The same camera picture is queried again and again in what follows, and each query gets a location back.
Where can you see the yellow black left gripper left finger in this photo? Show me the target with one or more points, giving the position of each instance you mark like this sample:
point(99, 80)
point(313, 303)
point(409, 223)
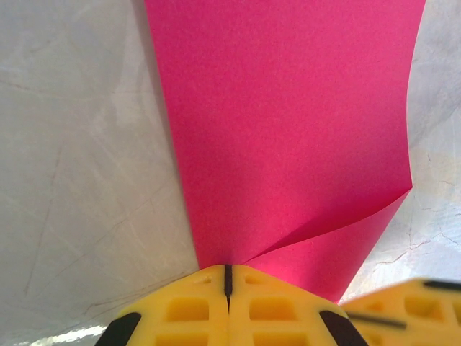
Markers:
point(187, 317)

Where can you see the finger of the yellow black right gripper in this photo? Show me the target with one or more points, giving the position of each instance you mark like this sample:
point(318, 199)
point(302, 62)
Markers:
point(425, 310)
point(385, 335)

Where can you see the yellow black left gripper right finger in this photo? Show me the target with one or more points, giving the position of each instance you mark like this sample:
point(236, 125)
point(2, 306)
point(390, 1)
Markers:
point(273, 317)

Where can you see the pink paper sheet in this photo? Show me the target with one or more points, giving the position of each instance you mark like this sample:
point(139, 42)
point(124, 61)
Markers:
point(281, 126)

